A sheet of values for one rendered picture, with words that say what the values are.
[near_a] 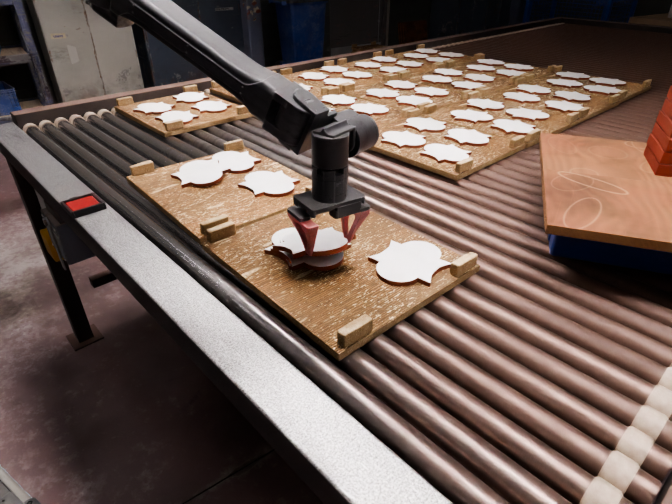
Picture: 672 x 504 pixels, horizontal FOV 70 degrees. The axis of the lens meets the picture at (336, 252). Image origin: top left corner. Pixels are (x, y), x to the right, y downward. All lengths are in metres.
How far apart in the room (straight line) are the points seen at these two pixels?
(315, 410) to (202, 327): 0.25
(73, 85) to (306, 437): 5.13
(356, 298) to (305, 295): 0.09
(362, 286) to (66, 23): 4.89
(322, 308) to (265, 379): 0.15
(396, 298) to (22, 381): 1.76
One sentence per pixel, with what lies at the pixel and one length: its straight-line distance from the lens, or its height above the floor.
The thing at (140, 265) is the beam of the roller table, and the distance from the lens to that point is 0.99.
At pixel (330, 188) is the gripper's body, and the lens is 0.74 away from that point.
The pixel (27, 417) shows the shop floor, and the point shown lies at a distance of 2.14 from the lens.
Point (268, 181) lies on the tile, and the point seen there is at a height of 0.95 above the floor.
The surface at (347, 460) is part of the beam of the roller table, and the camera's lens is 0.62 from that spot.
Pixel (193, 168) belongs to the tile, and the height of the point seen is 0.95.
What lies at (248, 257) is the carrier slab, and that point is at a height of 0.94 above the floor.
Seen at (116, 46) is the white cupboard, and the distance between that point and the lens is 5.58.
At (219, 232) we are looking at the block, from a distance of 0.97.
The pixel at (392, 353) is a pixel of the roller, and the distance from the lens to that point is 0.73.
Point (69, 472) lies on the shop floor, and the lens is 1.90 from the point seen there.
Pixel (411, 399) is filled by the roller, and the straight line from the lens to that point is 0.67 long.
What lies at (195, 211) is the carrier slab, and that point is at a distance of 1.10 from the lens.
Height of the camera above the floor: 1.43
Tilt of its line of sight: 32 degrees down
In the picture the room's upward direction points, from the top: straight up
